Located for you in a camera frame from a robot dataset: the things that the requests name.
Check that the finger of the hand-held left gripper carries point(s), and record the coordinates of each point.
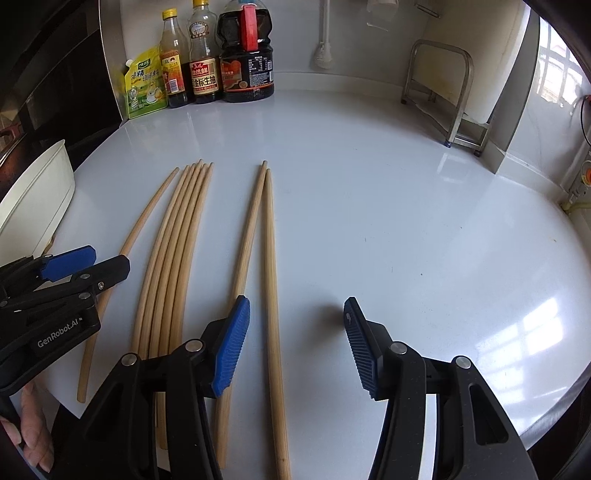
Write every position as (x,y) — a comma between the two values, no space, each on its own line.
(108,272)
(69,262)

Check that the row of wooden chopsticks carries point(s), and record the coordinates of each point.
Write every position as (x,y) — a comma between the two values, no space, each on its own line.
(180,240)

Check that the white cutting board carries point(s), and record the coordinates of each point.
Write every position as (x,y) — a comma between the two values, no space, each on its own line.
(489,55)

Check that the long wooden chopstick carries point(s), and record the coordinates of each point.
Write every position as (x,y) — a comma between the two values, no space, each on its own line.
(270,277)
(247,244)
(138,230)

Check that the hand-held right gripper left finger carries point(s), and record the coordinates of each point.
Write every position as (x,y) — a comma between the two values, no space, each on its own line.
(231,350)

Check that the white round plastic basin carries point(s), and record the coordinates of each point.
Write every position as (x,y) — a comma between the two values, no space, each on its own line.
(41,198)

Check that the white hanging brush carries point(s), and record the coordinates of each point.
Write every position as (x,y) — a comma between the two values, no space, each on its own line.
(323,56)

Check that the person's left hand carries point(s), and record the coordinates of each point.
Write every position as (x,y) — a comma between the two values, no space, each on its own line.
(34,429)

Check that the vinegar bottle orange label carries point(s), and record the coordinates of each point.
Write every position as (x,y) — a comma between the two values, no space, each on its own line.
(175,74)

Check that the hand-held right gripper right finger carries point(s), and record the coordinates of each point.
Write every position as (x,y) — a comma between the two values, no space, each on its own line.
(362,350)

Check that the yellow seasoning pouch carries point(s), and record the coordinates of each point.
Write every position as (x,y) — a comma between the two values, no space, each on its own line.
(145,87)

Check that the gas valve orange knob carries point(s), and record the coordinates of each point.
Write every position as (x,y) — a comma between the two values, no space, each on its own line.
(586,176)

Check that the window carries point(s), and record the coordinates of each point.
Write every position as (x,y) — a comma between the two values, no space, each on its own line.
(558,69)

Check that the clear-necked soy sauce bottle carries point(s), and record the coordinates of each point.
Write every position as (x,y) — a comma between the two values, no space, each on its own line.
(205,74)

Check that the metal rack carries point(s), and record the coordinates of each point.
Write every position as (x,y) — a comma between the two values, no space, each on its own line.
(464,92)

